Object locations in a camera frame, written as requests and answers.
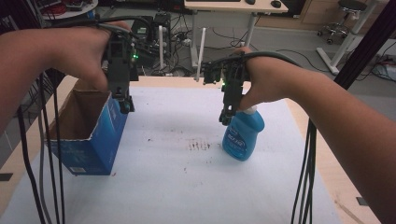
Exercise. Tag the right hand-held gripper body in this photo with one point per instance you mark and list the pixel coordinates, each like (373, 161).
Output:
(232, 79)

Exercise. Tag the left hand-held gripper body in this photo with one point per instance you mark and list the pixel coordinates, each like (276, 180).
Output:
(120, 65)

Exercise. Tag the blue spray bottle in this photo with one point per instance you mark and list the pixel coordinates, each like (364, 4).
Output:
(244, 137)

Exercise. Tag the blue cardboard box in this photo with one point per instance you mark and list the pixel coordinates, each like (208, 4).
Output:
(102, 137)

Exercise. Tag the person's right hand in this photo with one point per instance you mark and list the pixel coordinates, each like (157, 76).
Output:
(267, 82)

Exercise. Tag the person's left hand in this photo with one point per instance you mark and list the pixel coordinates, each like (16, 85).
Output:
(77, 53)

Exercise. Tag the black computer case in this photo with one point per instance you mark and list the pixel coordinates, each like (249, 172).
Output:
(155, 34)

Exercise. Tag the white desk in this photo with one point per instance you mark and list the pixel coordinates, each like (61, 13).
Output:
(233, 6)

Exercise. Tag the white foam mat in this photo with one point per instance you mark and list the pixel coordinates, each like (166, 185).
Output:
(174, 174)

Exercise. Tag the round white table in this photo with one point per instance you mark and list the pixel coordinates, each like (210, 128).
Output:
(68, 7)

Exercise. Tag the black computer mouse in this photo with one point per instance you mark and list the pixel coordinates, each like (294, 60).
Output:
(275, 3)

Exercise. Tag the white desk leg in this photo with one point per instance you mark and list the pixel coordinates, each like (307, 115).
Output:
(348, 40)

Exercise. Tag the black stool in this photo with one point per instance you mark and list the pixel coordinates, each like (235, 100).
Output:
(345, 18)

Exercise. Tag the black tape piece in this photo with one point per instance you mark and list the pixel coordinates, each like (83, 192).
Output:
(6, 176)
(362, 201)

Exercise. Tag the white upright post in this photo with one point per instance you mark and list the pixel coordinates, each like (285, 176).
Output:
(161, 46)
(200, 53)

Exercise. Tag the black metal frame post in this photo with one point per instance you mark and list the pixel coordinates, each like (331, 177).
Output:
(364, 46)

